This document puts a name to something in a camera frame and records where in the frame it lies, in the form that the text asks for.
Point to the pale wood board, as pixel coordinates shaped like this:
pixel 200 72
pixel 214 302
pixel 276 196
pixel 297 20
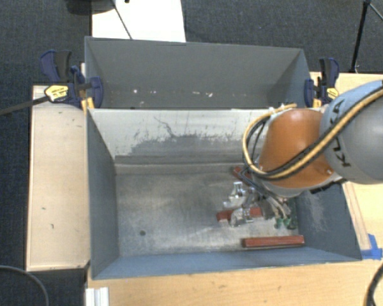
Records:
pixel 57 183

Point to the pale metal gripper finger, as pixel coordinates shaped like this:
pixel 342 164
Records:
pixel 235 196
pixel 243 217

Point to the grey metal bin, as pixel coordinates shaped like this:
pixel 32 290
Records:
pixel 178 183

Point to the red-brown flat block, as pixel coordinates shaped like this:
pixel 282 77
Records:
pixel 273 242
pixel 239 171
pixel 224 215

